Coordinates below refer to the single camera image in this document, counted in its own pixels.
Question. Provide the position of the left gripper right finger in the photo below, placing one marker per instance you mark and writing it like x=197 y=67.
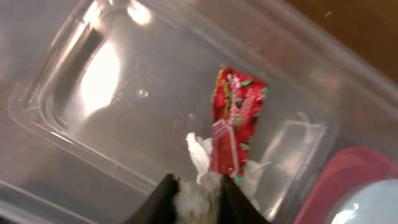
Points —
x=234 y=207

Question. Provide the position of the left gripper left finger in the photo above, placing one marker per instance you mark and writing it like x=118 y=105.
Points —
x=159 y=207

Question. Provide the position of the white tissue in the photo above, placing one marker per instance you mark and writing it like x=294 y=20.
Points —
x=197 y=202

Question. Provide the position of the red snack wrapper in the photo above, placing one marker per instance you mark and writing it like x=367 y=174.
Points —
x=237 y=105

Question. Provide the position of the red serving tray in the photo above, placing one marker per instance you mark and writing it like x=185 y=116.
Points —
x=346 y=170

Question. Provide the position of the clear plastic bin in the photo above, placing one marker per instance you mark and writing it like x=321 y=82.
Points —
x=97 y=99

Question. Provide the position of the light blue plate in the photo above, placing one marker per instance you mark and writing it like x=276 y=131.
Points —
x=370 y=203

